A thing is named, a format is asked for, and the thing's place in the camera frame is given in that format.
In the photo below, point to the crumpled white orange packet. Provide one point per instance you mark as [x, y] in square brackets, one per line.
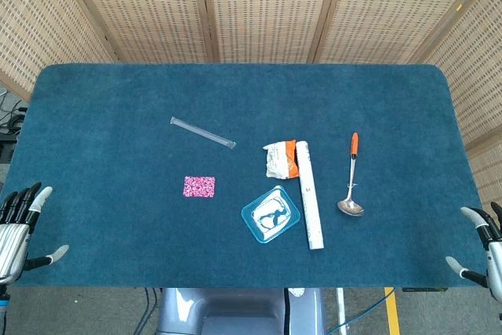
[278, 162]

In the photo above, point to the straw in clear wrapper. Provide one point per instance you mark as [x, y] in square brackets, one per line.
[204, 133]

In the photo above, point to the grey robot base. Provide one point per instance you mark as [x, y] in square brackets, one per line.
[235, 311]

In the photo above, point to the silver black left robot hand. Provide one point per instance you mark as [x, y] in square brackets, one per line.
[13, 248]

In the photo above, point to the pink patterned paper square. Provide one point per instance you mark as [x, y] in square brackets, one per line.
[199, 187]

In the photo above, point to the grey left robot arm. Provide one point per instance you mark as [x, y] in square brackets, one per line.
[2, 303]

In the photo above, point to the white cling film roll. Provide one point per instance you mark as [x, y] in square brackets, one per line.
[310, 194]

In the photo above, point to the blue clear plastic lid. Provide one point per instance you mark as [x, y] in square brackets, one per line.
[270, 215]

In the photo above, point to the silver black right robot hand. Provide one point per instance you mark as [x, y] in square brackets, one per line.
[495, 264]

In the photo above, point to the woven bamboo screen panel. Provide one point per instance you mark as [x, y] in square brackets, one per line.
[149, 9]
[478, 76]
[392, 9]
[270, 9]
[39, 17]

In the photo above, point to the blue carpet table cover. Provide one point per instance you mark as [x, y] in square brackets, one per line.
[117, 233]

